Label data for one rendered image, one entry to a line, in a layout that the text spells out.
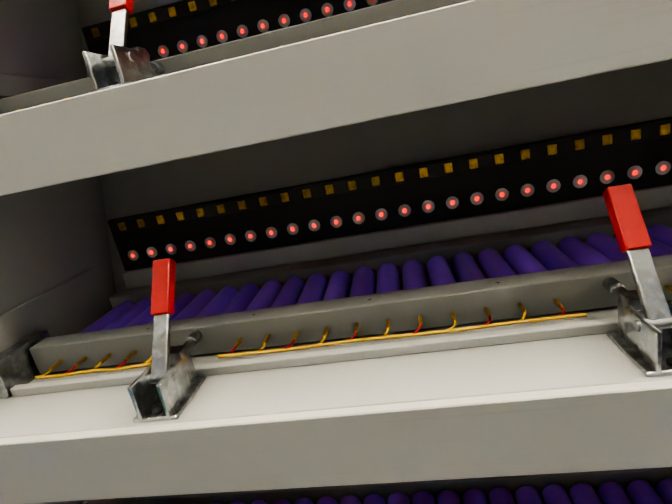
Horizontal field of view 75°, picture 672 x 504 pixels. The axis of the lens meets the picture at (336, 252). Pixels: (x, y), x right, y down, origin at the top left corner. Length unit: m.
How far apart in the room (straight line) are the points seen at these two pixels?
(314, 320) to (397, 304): 0.06
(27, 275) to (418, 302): 0.32
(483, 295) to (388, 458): 0.11
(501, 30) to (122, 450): 0.30
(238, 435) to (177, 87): 0.19
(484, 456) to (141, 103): 0.26
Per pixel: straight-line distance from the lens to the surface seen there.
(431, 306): 0.28
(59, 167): 0.31
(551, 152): 0.40
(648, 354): 0.26
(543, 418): 0.24
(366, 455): 0.25
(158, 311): 0.29
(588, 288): 0.30
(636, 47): 0.27
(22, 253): 0.44
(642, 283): 0.26
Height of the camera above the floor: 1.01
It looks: 1 degrees up
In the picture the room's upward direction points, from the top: 8 degrees counter-clockwise
